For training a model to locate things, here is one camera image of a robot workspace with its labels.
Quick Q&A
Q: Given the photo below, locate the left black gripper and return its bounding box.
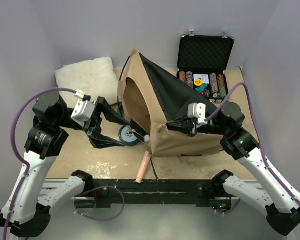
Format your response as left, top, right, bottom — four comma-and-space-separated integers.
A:
58, 95, 132, 147

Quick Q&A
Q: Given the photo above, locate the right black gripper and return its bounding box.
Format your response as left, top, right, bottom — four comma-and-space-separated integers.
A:
166, 110, 230, 137

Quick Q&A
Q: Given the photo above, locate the tan fabric pet tent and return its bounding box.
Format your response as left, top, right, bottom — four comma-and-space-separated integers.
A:
121, 49, 223, 158

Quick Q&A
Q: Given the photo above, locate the black tent pole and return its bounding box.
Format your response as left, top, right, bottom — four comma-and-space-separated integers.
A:
150, 157, 159, 181
117, 56, 131, 117

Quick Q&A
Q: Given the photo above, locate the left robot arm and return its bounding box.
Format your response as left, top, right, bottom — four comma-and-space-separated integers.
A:
0, 87, 128, 240

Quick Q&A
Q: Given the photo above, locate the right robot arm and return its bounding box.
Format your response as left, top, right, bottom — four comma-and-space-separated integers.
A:
166, 102, 300, 236

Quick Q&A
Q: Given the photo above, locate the teal double pet bowl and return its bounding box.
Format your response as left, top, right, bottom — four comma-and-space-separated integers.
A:
118, 125, 140, 147

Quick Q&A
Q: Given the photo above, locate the white pompom toy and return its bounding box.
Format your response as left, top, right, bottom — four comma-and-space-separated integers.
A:
132, 129, 151, 143

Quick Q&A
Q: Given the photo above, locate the white fluffy pillow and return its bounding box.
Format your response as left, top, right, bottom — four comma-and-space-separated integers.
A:
55, 57, 119, 105

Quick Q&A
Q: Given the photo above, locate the black poker chip case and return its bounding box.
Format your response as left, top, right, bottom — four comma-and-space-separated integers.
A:
177, 32, 235, 104

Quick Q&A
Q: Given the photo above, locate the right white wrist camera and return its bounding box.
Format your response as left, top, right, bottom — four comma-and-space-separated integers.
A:
187, 103, 208, 126

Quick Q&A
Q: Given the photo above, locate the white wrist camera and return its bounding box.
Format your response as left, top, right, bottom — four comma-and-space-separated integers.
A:
71, 89, 95, 127
187, 103, 208, 126

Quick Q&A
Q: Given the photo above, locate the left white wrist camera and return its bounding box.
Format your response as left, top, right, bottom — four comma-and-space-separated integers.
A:
71, 89, 95, 127

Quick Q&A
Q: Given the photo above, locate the beige plastic handle toy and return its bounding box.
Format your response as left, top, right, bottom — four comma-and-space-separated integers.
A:
135, 151, 152, 184

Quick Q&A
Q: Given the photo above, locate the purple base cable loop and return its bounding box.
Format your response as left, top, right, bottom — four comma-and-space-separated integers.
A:
74, 185, 126, 221

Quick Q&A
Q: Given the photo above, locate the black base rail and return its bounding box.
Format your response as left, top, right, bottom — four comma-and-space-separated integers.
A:
81, 179, 227, 208

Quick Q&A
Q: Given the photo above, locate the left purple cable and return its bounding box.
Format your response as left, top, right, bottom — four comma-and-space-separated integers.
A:
2, 87, 78, 240

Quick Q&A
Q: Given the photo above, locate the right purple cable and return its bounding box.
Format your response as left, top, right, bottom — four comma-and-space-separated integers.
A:
204, 82, 300, 213

